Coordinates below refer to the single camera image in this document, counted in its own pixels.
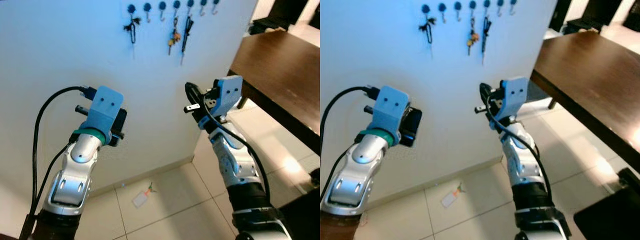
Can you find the keys with brown charm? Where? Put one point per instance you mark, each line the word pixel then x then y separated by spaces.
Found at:
pixel 473 36
pixel 175 36

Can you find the blue capped metal hook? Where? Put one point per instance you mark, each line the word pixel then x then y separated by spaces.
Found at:
pixel 176 4
pixel 512 1
pixel 486 3
pixel 162 5
pixel 215 1
pixel 500 2
pixel 131 8
pixel 147 7
pixel 442 7
pixel 457 5
pixel 203 2
pixel 190 3
pixel 425 9
pixel 472 4

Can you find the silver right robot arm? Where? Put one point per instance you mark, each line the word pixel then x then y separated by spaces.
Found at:
pixel 522 165
pixel 235 165

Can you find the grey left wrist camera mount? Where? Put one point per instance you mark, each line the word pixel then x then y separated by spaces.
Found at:
pixel 105 107
pixel 395 107

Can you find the black chair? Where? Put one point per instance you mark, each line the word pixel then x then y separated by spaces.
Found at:
pixel 610 215
pixel 302 215

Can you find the dark brown wooden table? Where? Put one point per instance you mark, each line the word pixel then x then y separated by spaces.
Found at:
pixel 280 70
pixel 590 80

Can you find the low black furniture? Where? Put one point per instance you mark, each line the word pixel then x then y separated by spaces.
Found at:
pixel 265 26
pixel 582 26

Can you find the green left wrist band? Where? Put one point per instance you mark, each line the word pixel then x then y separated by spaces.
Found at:
pixel 377 135
pixel 90 134

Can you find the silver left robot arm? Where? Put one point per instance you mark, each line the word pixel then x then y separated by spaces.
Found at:
pixel 75 170
pixel 357 170

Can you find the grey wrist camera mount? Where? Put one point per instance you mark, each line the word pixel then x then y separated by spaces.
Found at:
pixel 105 107
pixel 515 95
pixel 395 107
pixel 229 95

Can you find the tall black cabinet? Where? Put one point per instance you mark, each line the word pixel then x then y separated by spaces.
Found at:
pixel 605 10
pixel 290 10

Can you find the white standing board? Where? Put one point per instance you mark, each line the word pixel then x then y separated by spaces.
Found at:
pixel 100 60
pixel 400 60

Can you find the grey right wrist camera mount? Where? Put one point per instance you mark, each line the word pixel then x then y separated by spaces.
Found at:
pixel 229 95
pixel 515 95

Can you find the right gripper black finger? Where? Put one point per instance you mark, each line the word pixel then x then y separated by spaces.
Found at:
pixel 483 95
pixel 190 94
pixel 199 96
pixel 490 96

